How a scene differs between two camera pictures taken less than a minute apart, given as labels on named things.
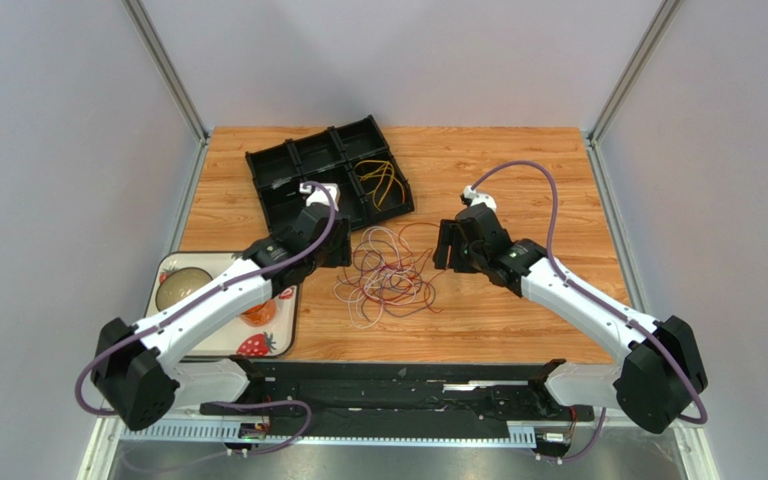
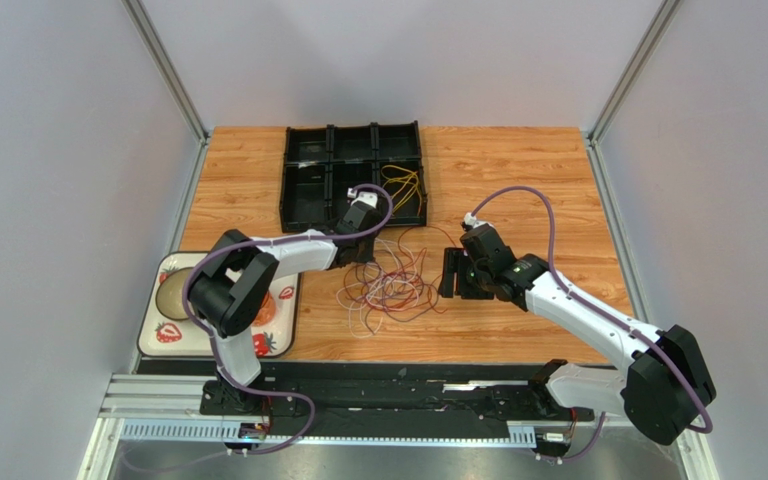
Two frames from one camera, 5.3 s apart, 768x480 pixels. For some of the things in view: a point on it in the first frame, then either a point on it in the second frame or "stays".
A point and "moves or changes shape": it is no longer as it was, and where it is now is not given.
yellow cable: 383,170 → 391,173
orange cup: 259,315 stays
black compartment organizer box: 353,155 moves or changes shape
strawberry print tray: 234,337 stays
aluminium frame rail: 156,51 stays
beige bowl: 179,282 stays
